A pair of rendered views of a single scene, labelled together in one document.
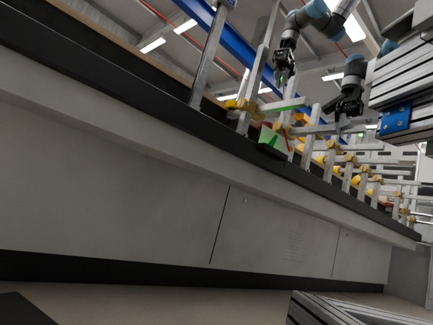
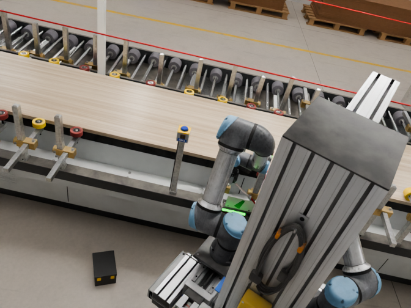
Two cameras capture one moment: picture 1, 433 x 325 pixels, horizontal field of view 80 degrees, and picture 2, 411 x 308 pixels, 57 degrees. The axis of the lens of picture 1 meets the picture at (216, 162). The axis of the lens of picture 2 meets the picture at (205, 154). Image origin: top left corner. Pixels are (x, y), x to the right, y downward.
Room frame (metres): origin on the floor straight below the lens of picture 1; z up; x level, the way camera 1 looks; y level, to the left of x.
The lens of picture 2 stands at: (-0.41, -0.99, 2.51)
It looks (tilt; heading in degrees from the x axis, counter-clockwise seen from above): 40 degrees down; 36
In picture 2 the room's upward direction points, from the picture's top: 14 degrees clockwise
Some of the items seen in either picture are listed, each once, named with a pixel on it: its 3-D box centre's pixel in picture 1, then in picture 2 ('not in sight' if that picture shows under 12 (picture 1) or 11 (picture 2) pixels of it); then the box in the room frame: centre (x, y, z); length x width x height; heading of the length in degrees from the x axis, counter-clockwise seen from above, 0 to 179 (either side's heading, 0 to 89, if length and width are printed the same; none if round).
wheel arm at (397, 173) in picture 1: (369, 171); not in sight; (1.82, -1.11, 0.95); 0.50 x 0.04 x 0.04; 37
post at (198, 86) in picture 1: (207, 57); (177, 167); (0.89, 0.14, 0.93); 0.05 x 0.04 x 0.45; 127
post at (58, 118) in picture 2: not in sight; (60, 146); (0.45, 0.73, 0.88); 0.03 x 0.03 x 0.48; 37
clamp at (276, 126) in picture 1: (284, 131); (257, 194); (1.22, -0.28, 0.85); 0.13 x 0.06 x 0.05; 127
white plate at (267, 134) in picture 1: (278, 144); (246, 205); (1.16, -0.26, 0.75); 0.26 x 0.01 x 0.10; 127
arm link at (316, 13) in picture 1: (313, 15); (238, 157); (0.93, -0.23, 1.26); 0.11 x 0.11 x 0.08; 25
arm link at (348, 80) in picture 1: (351, 85); not in sight; (1.00, -0.47, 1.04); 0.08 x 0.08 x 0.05
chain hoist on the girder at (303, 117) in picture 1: (301, 124); not in sight; (6.05, -1.79, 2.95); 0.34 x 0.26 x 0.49; 131
